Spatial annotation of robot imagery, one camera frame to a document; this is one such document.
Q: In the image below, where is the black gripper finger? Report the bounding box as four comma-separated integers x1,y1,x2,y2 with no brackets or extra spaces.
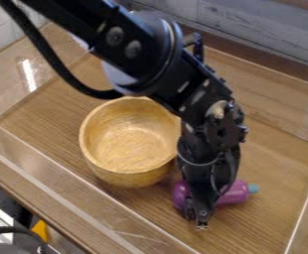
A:
182,192,197,221
193,185,221,230

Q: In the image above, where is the purple toy eggplant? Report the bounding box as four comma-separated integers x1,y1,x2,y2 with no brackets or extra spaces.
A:
173,180,258,211

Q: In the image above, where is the yellow warning sticker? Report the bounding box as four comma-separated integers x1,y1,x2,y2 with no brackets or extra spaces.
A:
32,220,49,241

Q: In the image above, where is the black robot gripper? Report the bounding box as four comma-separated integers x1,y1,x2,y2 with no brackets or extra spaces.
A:
158,52,248,198

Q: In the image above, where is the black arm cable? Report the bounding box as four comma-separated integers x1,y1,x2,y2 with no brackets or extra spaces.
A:
0,0,124,101

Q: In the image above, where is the brown wooden bowl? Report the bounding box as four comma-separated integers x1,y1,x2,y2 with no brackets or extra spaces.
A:
78,97,181,189

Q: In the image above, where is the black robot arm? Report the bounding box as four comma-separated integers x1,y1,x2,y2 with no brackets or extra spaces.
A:
7,0,248,229

